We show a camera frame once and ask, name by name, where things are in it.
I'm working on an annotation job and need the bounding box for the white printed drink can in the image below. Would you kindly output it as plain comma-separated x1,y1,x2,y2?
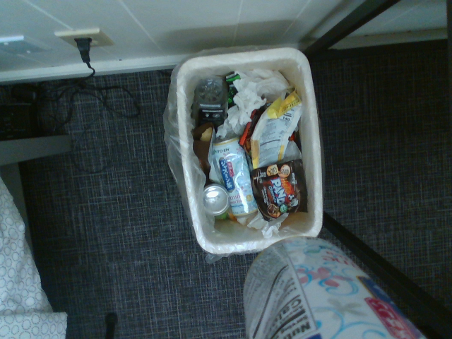
242,237,429,339

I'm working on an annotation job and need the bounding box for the white blue tea can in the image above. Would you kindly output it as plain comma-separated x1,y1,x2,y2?
208,136,260,218

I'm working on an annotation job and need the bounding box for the green can silver top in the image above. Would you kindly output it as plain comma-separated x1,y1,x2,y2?
201,183,232,221

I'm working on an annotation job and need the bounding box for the white lined trash bin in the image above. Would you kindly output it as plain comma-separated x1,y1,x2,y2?
162,47,324,264

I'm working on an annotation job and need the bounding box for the white plastic trash bin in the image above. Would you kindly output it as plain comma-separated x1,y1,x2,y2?
174,47,324,255

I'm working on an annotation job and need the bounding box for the brown paper wrapper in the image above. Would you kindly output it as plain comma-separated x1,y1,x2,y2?
191,122,217,178

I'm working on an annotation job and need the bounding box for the orange snack wrapper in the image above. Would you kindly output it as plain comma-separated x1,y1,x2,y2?
238,109,264,160

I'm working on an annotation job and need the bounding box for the brown panda cookie bag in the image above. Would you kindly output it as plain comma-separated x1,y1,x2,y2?
250,158,309,223

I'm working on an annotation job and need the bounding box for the white yellow snack bag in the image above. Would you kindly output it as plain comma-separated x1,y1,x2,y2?
249,89,304,170

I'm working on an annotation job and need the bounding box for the white crumpled tissue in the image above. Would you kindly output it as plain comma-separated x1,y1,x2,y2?
215,68,291,141
235,210,287,238

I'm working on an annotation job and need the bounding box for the clear plastic bottle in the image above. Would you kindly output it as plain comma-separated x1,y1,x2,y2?
191,76,230,128

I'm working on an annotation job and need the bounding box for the green candy wrapper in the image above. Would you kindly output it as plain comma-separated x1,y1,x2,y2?
225,71,243,107

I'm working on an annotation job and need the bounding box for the white circle-patterned bed cover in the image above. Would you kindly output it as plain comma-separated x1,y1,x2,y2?
0,175,69,339

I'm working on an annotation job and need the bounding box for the wooden table black metal frame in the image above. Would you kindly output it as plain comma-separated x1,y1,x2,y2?
299,0,452,321

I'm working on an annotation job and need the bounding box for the beige wall outlet plate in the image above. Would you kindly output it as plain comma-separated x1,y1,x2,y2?
53,28,115,49

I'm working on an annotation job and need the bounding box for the black plug with cord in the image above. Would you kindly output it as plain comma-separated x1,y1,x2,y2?
10,36,143,174

